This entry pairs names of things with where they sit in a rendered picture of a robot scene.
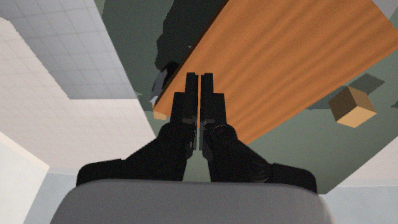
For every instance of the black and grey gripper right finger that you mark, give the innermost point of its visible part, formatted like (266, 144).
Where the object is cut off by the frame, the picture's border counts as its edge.
(229, 159)

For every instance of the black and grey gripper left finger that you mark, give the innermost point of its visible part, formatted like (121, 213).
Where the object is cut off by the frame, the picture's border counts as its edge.
(165, 157)

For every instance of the tan cardboard box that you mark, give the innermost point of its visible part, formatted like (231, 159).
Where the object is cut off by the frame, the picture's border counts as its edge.
(351, 107)

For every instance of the brown wooden block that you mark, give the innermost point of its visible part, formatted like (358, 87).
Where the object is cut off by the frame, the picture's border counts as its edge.
(158, 115)

